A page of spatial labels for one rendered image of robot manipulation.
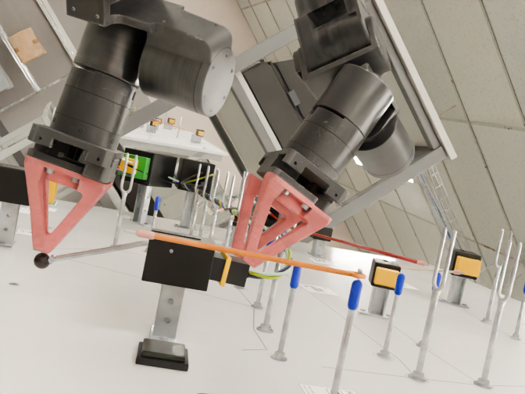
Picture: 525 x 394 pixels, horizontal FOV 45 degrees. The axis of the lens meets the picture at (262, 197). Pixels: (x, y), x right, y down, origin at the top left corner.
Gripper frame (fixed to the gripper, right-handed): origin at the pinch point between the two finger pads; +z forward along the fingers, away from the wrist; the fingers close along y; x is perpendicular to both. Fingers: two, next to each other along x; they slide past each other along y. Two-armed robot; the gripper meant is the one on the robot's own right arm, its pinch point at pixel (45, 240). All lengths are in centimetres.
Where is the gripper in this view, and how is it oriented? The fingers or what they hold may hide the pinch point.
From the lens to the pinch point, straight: 56.4
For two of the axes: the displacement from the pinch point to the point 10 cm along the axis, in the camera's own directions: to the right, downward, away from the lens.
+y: -1.4, -0.7, 9.9
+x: -9.3, -3.4, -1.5
